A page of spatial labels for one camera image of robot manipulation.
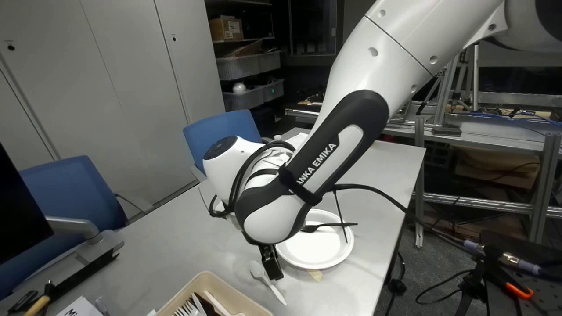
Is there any black plastic fork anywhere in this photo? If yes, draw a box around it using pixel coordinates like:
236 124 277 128
300 219 359 233

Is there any white round foam plate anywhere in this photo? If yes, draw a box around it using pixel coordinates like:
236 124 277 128
273 207 356 272

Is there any beige cutlery tray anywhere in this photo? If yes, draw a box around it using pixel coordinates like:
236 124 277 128
156 268 273 316

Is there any blue chair back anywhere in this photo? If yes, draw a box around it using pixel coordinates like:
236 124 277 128
180 108 263 175

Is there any blue chair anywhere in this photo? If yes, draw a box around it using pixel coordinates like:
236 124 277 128
0 152 129 301
180 108 263 175

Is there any grey storage bin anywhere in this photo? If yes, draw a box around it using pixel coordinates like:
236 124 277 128
214 49 282 82
221 77 287 114

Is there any grey monitor stand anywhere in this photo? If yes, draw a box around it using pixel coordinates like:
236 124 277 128
0 214 126 294

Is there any white paper sheet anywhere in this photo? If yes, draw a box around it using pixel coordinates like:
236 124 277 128
54 294 105 316

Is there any cardboard box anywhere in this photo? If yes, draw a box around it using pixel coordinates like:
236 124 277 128
207 13 245 42

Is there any orange black clamp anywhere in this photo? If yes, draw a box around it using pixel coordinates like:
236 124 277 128
500 279 535 301

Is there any tall white cabinet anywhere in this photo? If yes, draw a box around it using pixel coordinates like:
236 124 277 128
0 0 228 207

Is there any black monitor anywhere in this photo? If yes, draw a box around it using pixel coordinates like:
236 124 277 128
0 142 56 266

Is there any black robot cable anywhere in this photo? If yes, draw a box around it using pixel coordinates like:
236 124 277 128
207 138 412 316

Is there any wooden handled hammer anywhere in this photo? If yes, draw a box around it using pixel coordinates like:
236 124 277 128
20 279 57 316

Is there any aluminium frame workbench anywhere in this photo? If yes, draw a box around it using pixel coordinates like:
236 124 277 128
382 42 562 249

